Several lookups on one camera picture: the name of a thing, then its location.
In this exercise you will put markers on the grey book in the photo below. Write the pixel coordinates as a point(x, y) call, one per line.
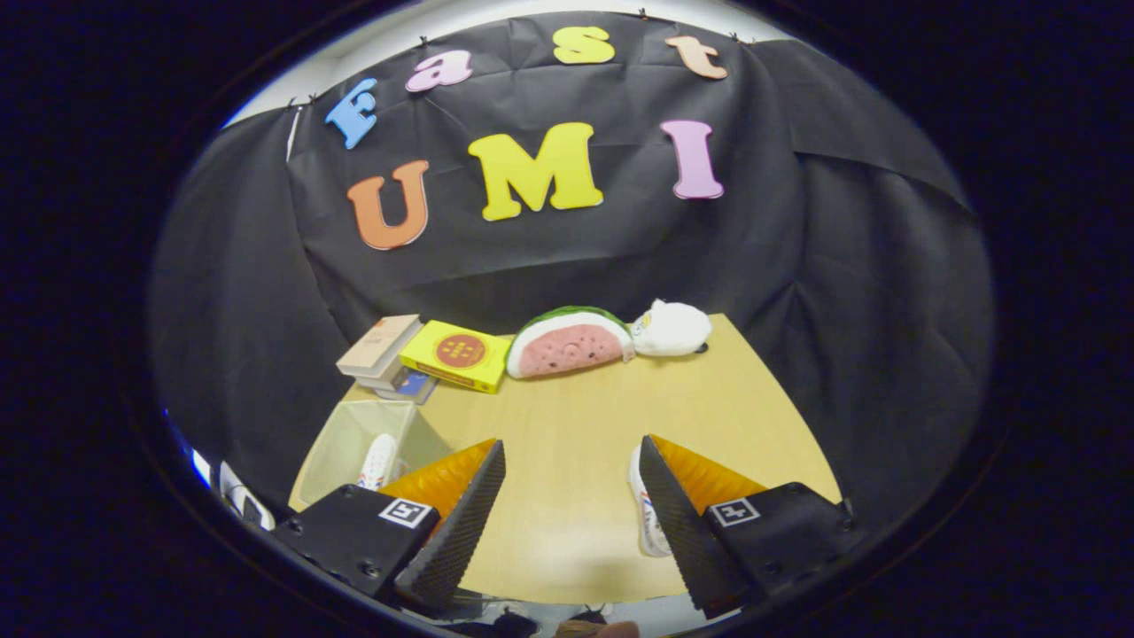
point(385, 379)

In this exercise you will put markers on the pale green storage box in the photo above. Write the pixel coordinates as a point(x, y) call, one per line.
point(341, 452)

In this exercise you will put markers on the blue book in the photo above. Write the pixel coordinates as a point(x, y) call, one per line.
point(414, 385)

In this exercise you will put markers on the white plush toy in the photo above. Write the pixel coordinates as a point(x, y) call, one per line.
point(673, 328)

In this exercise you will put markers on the black backdrop cloth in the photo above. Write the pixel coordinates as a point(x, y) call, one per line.
point(842, 310)

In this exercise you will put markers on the watermelon slice plush toy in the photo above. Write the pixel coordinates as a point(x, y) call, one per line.
point(571, 347)

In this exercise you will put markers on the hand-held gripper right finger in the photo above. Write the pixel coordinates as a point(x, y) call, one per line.
point(687, 532)

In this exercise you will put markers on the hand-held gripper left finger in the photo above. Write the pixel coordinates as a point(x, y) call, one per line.
point(456, 532)

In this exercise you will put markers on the white perforated shoe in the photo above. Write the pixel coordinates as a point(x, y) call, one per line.
point(649, 523)
point(379, 461)

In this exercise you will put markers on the yellow book with red circle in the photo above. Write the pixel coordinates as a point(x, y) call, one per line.
point(456, 354)

